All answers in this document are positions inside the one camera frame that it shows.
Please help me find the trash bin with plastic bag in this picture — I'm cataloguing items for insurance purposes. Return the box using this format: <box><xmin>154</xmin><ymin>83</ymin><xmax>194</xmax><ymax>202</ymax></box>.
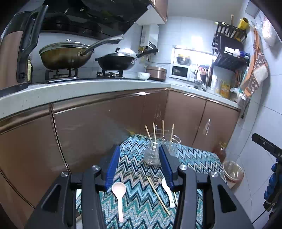
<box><xmin>222</xmin><ymin>161</ymin><xmax>244</xmax><ymax>189</ymax></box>

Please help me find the black kitchen faucet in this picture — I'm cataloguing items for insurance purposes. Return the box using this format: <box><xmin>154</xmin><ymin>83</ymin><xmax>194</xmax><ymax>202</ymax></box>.
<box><xmin>193</xmin><ymin>65</ymin><xmax>208</xmax><ymax>91</ymax></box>

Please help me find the black wok with lid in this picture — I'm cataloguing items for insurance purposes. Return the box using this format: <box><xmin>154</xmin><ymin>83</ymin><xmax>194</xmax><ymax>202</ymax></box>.
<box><xmin>95</xmin><ymin>47</ymin><xmax>158</xmax><ymax>71</ymax></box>

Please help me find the zigzag patterned table cloth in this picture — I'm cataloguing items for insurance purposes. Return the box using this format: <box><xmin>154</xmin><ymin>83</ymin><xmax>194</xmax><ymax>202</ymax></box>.
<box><xmin>75</xmin><ymin>134</ymin><xmax>228</xmax><ymax>229</ymax></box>

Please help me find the white ceramic bowl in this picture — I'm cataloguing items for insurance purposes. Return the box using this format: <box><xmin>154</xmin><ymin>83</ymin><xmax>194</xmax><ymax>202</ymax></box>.
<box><xmin>137</xmin><ymin>72</ymin><xmax>151</xmax><ymax>80</ymax></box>

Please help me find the white water heater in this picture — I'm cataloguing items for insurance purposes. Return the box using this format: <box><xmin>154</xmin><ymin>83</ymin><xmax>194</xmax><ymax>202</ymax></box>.
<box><xmin>140</xmin><ymin>24</ymin><xmax>159</xmax><ymax>50</ymax></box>

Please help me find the brown rice cooker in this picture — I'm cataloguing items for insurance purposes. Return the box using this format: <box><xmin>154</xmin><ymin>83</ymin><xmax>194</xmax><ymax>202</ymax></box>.
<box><xmin>146</xmin><ymin>66</ymin><xmax>167</xmax><ymax>82</ymax></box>

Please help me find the black dish rack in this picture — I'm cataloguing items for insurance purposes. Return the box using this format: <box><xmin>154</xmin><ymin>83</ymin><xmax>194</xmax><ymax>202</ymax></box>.
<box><xmin>212</xmin><ymin>21</ymin><xmax>250</xmax><ymax>72</ymax></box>

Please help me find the brown thermos kettle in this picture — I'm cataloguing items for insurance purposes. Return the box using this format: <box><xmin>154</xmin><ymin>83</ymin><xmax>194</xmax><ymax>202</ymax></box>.
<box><xmin>1</xmin><ymin>5</ymin><xmax>48</xmax><ymax>97</ymax></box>

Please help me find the white microwave oven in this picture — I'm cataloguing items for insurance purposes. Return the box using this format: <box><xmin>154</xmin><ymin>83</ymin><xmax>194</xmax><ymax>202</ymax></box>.
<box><xmin>169</xmin><ymin>64</ymin><xmax>190</xmax><ymax>81</ymax></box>

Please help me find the black range hood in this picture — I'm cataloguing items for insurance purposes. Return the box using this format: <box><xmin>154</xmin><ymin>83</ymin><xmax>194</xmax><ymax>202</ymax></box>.
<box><xmin>28</xmin><ymin>0</ymin><xmax>153</xmax><ymax>40</ymax></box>

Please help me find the orange patterned apron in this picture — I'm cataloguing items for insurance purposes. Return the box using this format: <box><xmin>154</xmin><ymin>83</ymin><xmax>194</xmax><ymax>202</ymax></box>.
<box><xmin>240</xmin><ymin>29</ymin><xmax>269</xmax><ymax>98</ymax></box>

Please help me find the wooden chopstick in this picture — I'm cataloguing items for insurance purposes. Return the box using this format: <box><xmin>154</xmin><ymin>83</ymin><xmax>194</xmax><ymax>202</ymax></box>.
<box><xmin>145</xmin><ymin>125</ymin><xmax>152</xmax><ymax>143</ymax></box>
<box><xmin>146</xmin><ymin>176</ymin><xmax>171</xmax><ymax>216</ymax></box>
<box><xmin>170</xmin><ymin>124</ymin><xmax>174</xmax><ymax>142</ymax></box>
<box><xmin>162</xmin><ymin>120</ymin><xmax>165</xmax><ymax>141</ymax></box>
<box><xmin>152</xmin><ymin>122</ymin><xmax>157</xmax><ymax>143</ymax></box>

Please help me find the oil bottle beside kettle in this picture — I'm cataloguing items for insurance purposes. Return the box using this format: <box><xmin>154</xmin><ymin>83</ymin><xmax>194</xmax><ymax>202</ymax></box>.
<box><xmin>27</xmin><ymin>57</ymin><xmax>33</xmax><ymax>83</ymax></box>

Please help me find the brown upper cabinet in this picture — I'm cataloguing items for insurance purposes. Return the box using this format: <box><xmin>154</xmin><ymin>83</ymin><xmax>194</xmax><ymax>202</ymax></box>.
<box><xmin>135</xmin><ymin>0</ymin><xmax>168</xmax><ymax>26</ymax></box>

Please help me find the yellow container on rack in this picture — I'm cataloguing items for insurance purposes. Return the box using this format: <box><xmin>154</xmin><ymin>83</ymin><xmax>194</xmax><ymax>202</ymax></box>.
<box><xmin>237</xmin><ymin>17</ymin><xmax>249</xmax><ymax>30</ymax></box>

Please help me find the pink plastic spoon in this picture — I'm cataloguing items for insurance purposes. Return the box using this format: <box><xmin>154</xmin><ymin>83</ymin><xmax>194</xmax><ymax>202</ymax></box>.
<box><xmin>112</xmin><ymin>182</ymin><xmax>127</xmax><ymax>223</ymax></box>

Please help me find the bronze wok with glass lid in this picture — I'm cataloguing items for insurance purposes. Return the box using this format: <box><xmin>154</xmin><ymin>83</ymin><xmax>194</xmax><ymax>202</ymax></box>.
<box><xmin>39</xmin><ymin>34</ymin><xmax>123</xmax><ymax>70</ymax></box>

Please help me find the wire utensil holder with plastic cup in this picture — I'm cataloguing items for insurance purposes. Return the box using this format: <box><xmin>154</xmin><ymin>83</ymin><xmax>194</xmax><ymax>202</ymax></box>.
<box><xmin>143</xmin><ymin>133</ymin><xmax>181</xmax><ymax>166</ymax></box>

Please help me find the cooking oil bottle on floor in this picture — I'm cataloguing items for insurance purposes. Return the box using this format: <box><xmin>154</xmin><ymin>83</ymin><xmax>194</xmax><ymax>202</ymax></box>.
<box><xmin>217</xmin><ymin>142</ymin><xmax>227</xmax><ymax>163</ymax></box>

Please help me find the blue gloved right hand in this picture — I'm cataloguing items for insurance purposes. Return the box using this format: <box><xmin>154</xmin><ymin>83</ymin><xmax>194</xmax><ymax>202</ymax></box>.
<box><xmin>264</xmin><ymin>163</ymin><xmax>278</xmax><ymax>203</ymax></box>

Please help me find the black gas stove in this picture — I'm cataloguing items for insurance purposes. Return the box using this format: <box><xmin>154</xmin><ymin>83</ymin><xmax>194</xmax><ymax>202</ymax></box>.
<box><xmin>33</xmin><ymin>67</ymin><xmax>140</xmax><ymax>83</ymax></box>

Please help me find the white ceramic spoon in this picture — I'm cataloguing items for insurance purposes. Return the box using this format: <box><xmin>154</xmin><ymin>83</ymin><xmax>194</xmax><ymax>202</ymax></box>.
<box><xmin>161</xmin><ymin>178</ymin><xmax>175</xmax><ymax>209</ymax></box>

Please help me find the yellow detergent bottle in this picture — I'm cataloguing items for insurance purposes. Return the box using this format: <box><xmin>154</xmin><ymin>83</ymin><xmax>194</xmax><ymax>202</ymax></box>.
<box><xmin>220</xmin><ymin>82</ymin><xmax>230</xmax><ymax>99</ymax></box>

